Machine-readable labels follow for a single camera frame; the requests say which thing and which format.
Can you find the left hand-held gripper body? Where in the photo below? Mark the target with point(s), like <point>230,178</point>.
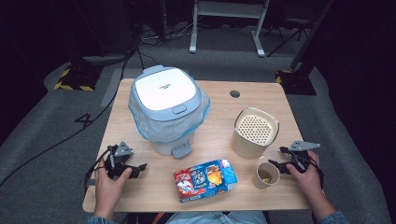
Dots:
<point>120,155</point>

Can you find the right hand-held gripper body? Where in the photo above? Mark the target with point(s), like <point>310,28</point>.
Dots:
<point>299,152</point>

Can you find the brown paper cup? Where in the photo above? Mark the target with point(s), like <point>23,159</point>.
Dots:
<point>259,182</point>

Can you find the colourful blue red snack packet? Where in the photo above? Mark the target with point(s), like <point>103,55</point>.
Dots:
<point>202,181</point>

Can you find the person's left hand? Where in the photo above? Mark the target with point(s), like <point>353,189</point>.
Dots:
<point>109,193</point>

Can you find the person's right hand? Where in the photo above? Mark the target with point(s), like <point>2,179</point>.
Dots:
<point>306,183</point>

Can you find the beige container with perforated insert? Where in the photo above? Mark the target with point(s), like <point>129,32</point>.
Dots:
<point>245,146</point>

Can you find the clear plastic trash bag liner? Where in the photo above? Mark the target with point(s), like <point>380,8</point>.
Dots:
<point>169,130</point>

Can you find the black base with hazard tape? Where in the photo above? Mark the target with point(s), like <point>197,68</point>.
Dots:
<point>295,84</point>
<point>79,77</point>

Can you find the dark round table grommet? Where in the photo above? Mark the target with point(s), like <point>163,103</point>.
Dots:
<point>234,94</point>

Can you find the person's blue jeans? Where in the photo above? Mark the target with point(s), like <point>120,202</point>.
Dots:
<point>218,218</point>

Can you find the black tripod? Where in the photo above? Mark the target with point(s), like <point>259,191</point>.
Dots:
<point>288,34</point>

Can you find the black slanted post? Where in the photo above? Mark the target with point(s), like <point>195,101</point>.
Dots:
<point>311,37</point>

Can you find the white metal table frame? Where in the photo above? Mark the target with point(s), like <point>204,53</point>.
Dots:
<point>229,9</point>

